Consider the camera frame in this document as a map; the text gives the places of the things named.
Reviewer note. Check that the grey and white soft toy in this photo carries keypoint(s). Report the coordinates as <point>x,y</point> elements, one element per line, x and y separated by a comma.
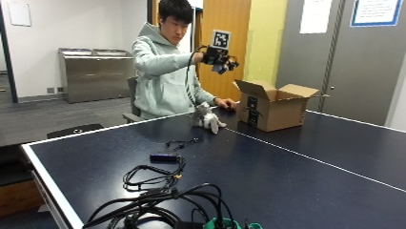
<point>207,118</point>

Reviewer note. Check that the white cube with black markers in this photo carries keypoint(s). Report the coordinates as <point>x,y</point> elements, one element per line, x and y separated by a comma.
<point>221,39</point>

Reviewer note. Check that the open brown cardboard box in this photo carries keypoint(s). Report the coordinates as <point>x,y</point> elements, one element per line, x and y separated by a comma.
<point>273,109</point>

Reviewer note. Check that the wooden door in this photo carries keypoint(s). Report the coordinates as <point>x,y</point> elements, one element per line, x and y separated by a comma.
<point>224,19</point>

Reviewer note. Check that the person in pale green hoodie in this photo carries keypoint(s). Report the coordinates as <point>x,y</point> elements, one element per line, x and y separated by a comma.
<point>163,79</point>

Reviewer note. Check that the small black box device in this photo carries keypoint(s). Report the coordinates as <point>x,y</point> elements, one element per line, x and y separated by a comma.
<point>164,157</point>

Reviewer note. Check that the grey office chair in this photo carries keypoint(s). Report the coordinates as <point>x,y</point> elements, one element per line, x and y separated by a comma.
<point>134,105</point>

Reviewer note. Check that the white paper sheet on door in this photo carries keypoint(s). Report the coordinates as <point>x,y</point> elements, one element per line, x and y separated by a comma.
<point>316,16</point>

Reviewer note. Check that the grey metal door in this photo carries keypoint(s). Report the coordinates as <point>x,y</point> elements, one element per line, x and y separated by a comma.
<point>360,70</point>

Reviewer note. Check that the stainless steel waste bin cabinet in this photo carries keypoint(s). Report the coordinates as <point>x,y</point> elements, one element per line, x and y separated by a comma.
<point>96,74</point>

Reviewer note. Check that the green plastic clamp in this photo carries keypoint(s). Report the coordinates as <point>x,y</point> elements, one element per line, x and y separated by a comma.
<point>231,224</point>

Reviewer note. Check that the black stool seat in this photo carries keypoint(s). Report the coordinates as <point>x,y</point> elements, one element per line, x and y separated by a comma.
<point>75,130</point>

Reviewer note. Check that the blue framed notice poster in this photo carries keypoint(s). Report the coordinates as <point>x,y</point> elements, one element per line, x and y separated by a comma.
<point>376,12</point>

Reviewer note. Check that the wall power outlet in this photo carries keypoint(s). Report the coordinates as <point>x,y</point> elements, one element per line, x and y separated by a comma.
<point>51,90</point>

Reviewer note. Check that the white wall board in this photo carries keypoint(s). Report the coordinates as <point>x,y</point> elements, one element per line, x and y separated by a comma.
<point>19,12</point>

